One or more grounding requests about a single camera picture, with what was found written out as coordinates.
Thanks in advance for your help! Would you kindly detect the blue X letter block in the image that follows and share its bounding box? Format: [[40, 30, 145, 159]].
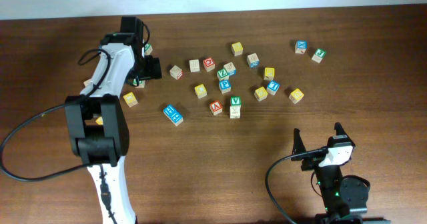
[[294, 40, 308, 54]]

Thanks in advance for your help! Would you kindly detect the yellow block right centre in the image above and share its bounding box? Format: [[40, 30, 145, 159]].
[[264, 67, 275, 81]]

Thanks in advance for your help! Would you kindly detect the green J letter block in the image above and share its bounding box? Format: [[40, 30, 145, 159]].
[[312, 48, 326, 63]]

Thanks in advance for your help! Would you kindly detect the yellow block top centre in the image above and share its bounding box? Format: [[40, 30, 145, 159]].
[[232, 42, 244, 57]]

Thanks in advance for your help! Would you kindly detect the blue I letter block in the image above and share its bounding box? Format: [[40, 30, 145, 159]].
[[266, 81, 280, 95]]

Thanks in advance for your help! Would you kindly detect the black cable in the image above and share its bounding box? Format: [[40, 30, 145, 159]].
[[0, 47, 119, 224], [265, 147, 330, 224]]

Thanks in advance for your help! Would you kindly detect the red O letter block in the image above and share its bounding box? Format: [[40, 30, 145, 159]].
[[203, 57, 216, 72]]

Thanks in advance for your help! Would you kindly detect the yellow S block right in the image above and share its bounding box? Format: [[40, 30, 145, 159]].
[[289, 89, 304, 104]]

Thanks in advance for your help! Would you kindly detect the right black cable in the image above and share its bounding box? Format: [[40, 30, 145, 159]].
[[265, 147, 330, 224]]

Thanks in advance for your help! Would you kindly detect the green Z letter block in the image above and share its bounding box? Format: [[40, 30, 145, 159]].
[[217, 69, 230, 81]]

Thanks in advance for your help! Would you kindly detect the plain white wooden block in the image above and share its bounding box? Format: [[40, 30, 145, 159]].
[[230, 106, 241, 119]]

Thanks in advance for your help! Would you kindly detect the green L letter block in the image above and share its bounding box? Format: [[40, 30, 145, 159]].
[[144, 43, 153, 55]]

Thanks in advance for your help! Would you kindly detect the green R letter block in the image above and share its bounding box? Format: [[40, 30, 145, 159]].
[[133, 79, 145, 88]]

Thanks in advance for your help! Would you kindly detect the blue double block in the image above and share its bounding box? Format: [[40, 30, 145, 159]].
[[163, 105, 183, 126]]

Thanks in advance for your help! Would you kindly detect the yellow C letter block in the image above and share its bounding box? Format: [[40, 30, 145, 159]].
[[194, 84, 207, 99]]

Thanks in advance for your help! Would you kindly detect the tan block blue D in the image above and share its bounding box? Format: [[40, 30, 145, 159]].
[[247, 53, 260, 68]]

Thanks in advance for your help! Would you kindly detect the green V letter block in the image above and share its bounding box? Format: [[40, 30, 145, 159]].
[[230, 96, 242, 107]]

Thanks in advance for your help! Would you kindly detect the tan block red side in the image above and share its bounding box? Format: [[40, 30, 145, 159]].
[[83, 79, 91, 87]]

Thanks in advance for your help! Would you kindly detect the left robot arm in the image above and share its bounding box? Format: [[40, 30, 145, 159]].
[[65, 16, 162, 224]]

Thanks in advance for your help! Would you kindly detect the yellow O block lower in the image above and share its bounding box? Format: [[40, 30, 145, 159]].
[[95, 117, 103, 125]]

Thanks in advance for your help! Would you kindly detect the tan I side block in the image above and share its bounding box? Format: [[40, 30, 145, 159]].
[[189, 59, 200, 73]]

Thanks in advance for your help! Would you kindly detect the yellow O block upper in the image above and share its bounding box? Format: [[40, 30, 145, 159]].
[[123, 92, 138, 107]]

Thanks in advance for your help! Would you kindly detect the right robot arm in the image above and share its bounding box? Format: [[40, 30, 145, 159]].
[[291, 123, 391, 223]]

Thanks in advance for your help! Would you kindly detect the tan feather blue L block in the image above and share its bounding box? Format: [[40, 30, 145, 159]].
[[224, 62, 236, 76]]

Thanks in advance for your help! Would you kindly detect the tan block red edge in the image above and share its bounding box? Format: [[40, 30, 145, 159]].
[[169, 65, 183, 80]]

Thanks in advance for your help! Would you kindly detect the blue P letter block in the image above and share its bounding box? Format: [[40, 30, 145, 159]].
[[219, 79, 231, 94]]

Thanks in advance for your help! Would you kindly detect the yellow E letter block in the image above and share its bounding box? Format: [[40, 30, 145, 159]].
[[254, 87, 268, 101]]

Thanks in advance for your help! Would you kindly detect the red A letter block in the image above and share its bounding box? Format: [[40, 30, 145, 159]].
[[209, 101, 223, 115]]

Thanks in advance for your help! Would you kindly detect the left black cable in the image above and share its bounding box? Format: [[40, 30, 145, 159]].
[[0, 47, 119, 224]]

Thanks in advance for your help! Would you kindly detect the yellow o block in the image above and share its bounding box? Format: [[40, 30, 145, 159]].
[[123, 92, 138, 107], [95, 117, 103, 125]]

